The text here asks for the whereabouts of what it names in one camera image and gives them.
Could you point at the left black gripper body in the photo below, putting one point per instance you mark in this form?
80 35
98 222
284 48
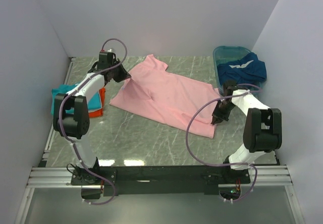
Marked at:
114 72

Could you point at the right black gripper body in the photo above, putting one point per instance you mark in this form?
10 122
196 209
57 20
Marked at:
223 110

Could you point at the pink t shirt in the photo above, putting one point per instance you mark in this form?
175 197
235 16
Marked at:
167 98

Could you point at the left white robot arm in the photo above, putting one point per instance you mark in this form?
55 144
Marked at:
71 115

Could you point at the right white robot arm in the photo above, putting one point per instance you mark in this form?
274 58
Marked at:
263 126

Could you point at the orange folded t shirt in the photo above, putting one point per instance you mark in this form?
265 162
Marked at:
96 104

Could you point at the navy blue t shirt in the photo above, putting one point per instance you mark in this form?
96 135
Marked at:
247 70

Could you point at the teal plastic bin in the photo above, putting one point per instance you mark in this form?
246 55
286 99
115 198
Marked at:
224 54

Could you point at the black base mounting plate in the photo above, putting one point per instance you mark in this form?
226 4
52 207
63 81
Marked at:
127 180

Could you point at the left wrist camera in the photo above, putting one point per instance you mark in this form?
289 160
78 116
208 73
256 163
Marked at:
107 50

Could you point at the aluminium rail frame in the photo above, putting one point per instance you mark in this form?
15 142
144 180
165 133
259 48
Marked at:
122 138

